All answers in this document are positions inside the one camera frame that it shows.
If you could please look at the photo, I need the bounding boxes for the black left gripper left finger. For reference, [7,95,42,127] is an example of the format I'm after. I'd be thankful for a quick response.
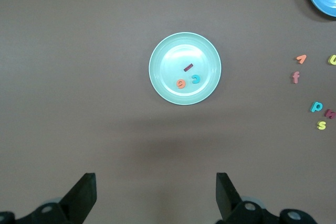
[59,173,97,224]

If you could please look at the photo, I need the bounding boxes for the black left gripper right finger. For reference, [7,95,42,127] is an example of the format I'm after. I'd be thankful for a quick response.
[216,173,244,221]

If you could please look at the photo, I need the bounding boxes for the teal foam letter p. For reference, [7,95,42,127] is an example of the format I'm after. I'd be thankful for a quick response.
[310,101,323,113]

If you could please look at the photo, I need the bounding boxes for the green plate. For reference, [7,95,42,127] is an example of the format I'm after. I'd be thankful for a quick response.
[148,31,223,106]

